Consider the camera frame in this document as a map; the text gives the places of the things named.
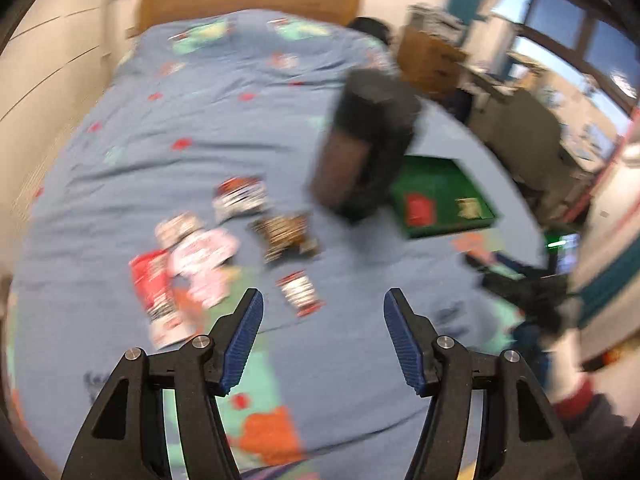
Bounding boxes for red white snack pouch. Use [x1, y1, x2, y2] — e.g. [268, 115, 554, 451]
[129, 249, 194, 349]

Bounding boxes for brown oat snack bag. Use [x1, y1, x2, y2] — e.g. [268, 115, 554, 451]
[250, 212, 320, 264]

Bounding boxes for white blue crepe snack bag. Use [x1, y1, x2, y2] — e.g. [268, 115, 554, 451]
[213, 176, 270, 224]

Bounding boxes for small red white packet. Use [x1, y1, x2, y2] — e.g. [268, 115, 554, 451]
[278, 271, 324, 318]

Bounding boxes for pink cartoon snack packet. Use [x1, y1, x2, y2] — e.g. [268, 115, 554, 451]
[168, 228, 240, 309]

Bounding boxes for pink clear candy packet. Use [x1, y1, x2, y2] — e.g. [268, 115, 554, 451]
[154, 211, 204, 249]

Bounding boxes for wooden nightstand drawers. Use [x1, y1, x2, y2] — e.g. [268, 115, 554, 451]
[396, 26, 468, 102]

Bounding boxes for black backpack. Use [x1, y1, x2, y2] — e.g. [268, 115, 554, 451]
[347, 16, 393, 47]

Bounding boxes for green tray box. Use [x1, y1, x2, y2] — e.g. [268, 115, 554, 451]
[388, 155, 500, 238]

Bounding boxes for red flat packet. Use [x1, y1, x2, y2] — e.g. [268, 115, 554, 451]
[406, 193, 437, 228]

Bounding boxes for grey printer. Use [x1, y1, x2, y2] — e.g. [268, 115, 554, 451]
[408, 3, 466, 44]

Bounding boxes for beige small wrapper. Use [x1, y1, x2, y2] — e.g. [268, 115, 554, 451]
[456, 197, 485, 220]

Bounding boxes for beige desk chair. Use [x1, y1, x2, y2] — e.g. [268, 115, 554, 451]
[488, 89, 561, 191]

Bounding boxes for blue patterned bed duvet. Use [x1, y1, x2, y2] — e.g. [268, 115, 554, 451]
[11, 11, 542, 479]

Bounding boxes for wooden headboard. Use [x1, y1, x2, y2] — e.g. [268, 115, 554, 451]
[127, 0, 362, 38]

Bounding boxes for white wardrobe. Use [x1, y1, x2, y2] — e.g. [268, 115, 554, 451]
[1, 0, 108, 273]

